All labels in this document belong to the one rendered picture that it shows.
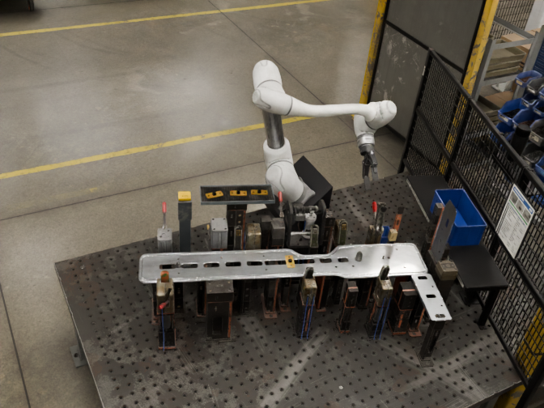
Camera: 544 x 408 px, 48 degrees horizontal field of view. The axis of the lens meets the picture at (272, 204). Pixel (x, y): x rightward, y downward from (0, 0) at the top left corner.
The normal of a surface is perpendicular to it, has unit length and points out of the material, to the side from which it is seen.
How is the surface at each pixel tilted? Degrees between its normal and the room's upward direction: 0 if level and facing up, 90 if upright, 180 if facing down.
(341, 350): 0
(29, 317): 0
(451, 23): 91
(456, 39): 91
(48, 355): 0
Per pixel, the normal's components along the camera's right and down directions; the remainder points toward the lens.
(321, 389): 0.08, -0.79
